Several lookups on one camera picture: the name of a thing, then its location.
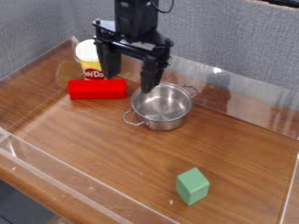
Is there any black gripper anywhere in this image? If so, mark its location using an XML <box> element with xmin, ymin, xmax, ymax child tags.
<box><xmin>92</xmin><ymin>19</ymin><xmax>174</xmax><ymax>94</ymax></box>

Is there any green foam block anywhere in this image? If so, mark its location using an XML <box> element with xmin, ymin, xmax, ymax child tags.
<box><xmin>175</xmin><ymin>168</ymin><xmax>211</xmax><ymax>206</ymax></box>

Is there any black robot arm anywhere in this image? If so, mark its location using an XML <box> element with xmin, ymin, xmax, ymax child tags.
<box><xmin>92</xmin><ymin>0</ymin><xmax>174</xmax><ymax>94</ymax></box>

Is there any yellow Play-Doh can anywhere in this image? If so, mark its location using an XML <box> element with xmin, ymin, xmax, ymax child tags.
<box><xmin>75</xmin><ymin>39</ymin><xmax>104</xmax><ymax>81</ymax></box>

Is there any red rectangular block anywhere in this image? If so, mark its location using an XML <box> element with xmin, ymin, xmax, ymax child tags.
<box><xmin>68</xmin><ymin>79</ymin><xmax>127</xmax><ymax>99</ymax></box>

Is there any small steel pot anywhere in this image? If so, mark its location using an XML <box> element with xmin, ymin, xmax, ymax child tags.
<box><xmin>123</xmin><ymin>82</ymin><xmax>199</xmax><ymax>131</ymax></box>

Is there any clear acrylic table barrier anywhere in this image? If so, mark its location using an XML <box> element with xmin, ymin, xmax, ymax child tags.
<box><xmin>0</xmin><ymin>41</ymin><xmax>299</xmax><ymax>224</ymax></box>

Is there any black cable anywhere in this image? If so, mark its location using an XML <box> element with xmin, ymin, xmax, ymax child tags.
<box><xmin>150</xmin><ymin>0</ymin><xmax>175</xmax><ymax>14</ymax></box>

